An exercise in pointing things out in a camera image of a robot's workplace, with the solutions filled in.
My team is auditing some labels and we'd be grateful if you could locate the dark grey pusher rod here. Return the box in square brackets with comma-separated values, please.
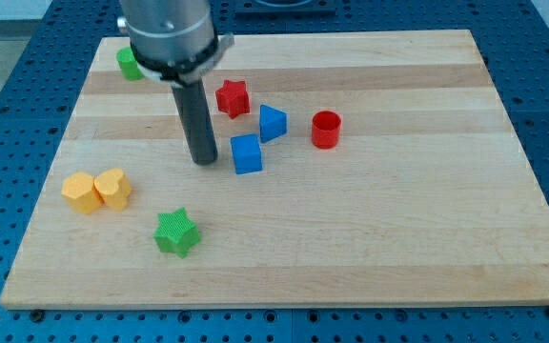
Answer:
[172, 81, 218, 166]

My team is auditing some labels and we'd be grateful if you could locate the green star block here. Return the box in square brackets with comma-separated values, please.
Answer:
[152, 208, 201, 258]

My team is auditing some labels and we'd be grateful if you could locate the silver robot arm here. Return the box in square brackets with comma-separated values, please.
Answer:
[117, 0, 234, 166]

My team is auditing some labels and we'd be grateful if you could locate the red star block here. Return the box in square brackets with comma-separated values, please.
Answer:
[215, 80, 251, 119]

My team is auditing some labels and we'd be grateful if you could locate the green cylinder block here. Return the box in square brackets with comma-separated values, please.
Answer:
[115, 47, 144, 81]

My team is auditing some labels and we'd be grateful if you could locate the blue cube block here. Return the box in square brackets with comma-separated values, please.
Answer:
[231, 133, 263, 174]

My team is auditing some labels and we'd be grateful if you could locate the blue triangle block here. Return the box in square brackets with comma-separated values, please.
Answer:
[259, 105, 288, 143]

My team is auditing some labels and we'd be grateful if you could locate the yellow heart block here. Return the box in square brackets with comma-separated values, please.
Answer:
[94, 168, 132, 212]

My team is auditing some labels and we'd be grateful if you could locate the red cylinder block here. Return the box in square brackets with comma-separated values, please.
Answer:
[311, 111, 342, 150]

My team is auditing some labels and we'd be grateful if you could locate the yellow hexagon block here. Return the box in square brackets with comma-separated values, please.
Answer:
[61, 171, 103, 214]

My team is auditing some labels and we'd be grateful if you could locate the wooden board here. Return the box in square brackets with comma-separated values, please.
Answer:
[0, 30, 549, 311]

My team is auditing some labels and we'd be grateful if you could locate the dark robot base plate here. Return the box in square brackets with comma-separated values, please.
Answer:
[234, 0, 338, 17]

